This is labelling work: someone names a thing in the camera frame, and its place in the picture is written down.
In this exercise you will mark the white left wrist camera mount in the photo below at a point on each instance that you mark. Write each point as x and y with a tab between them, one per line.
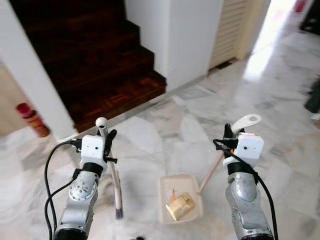
92	149

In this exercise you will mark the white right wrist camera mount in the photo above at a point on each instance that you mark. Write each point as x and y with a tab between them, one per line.
247	147

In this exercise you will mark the dark wooden staircase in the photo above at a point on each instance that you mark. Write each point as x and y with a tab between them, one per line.
90	55

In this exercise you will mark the gold wrapper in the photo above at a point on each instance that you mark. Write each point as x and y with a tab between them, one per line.
180	206

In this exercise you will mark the small orange scrap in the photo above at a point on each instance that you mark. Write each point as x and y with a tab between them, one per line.
172	193

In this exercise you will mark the red capped spray can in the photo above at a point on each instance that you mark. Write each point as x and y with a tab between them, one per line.
35	122

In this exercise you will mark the beige louvered door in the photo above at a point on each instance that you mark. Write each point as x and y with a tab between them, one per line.
235	30

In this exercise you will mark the black robot foot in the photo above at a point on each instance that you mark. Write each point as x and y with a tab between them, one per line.
138	238

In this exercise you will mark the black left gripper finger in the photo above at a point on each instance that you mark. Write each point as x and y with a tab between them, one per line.
110	141

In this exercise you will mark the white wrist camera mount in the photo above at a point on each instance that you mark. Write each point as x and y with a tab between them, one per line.
92	149
247	147

